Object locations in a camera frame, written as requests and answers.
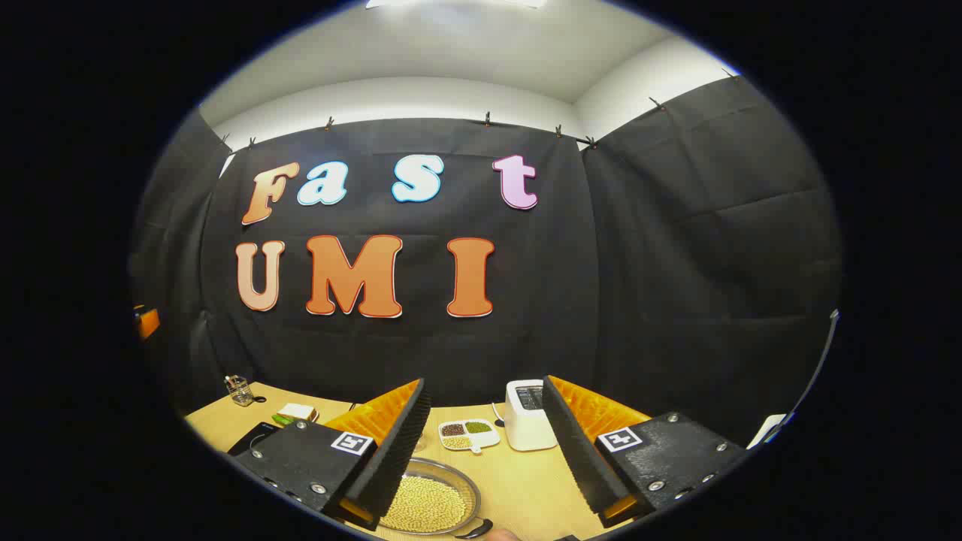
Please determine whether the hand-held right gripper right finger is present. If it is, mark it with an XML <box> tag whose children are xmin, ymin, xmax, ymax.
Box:
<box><xmin>541</xmin><ymin>375</ymin><xmax>747</xmax><ymax>531</ymax></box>

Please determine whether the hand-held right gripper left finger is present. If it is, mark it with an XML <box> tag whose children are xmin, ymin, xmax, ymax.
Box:
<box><xmin>234</xmin><ymin>378</ymin><xmax>434</xmax><ymax>530</ymax></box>

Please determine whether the steel pot with black handles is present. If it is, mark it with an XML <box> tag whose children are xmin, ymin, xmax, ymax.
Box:
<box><xmin>380</xmin><ymin>457</ymin><xmax>495</xmax><ymax>540</ymax></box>

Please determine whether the white toaster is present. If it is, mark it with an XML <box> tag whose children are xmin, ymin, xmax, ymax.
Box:
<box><xmin>504</xmin><ymin>379</ymin><xmax>558</xmax><ymax>452</ymax></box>

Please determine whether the pile of soybeans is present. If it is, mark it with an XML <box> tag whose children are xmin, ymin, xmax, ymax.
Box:
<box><xmin>382</xmin><ymin>475</ymin><xmax>468</xmax><ymax>533</ymax></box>

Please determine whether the white divided plate of beans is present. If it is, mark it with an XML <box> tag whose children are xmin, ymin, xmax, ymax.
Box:
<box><xmin>438</xmin><ymin>419</ymin><xmax>501</xmax><ymax>455</ymax></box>

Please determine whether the black backdrop cloth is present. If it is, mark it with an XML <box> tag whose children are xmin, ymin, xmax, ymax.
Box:
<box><xmin>128</xmin><ymin>75</ymin><xmax>843</xmax><ymax>452</ymax></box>

